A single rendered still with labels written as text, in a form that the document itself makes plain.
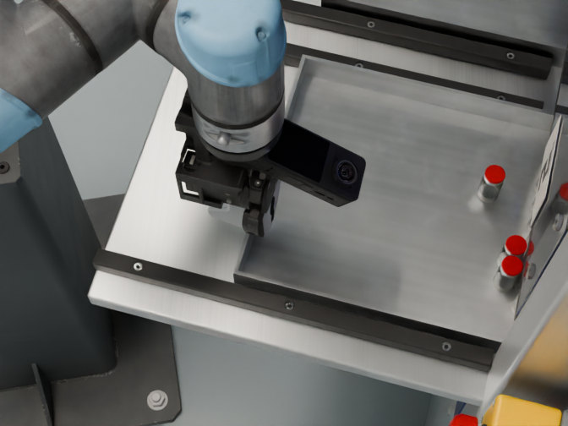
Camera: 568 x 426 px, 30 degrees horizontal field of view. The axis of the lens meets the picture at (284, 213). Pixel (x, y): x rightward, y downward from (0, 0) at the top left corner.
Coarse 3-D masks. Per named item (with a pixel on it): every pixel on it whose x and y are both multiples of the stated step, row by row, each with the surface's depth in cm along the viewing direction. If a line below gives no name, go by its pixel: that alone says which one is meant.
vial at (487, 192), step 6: (486, 180) 106; (480, 186) 108; (486, 186) 106; (492, 186) 106; (498, 186) 106; (480, 192) 108; (486, 192) 107; (492, 192) 107; (498, 192) 107; (480, 198) 109; (486, 198) 108; (492, 198) 108
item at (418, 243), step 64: (320, 64) 113; (320, 128) 113; (384, 128) 113; (448, 128) 113; (512, 128) 113; (384, 192) 110; (448, 192) 110; (512, 192) 110; (256, 256) 107; (320, 256) 107; (384, 256) 107; (448, 256) 107; (384, 320) 103; (448, 320) 104; (512, 320) 104
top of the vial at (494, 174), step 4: (488, 168) 106; (492, 168) 106; (496, 168) 106; (500, 168) 106; (484, 172) 106; (488, 172) 105; (492, 172) 106; (496, 172) 106; (500, 172) 106; (504, 172) 105; (488, 176) 105; (492, 176) 105; (496, 176) 105; (500, 176) 105; (504, 176) 105; (488, 180) 105; (492, 180) 105; (496, 180) 105; (500, 180) 105
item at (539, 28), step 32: (352, 0) 116; (384, 0) 120; (416, 0) 120; (448, 0) 120; (480, 0) 120; (512, 0) 120; (544, 0) 120; (448, 32) 116; (480, 32) 115; (512, 32) 118; (544, 32) 118
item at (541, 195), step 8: (552, 136) 96; (552, 144) 95; (544, 152) 99; (552, 152) 93; (544, 160) 97; (552, 160) 92; (544, 184) 93; (544, 192) 91; (536, 200) 96; (536, 208) 95
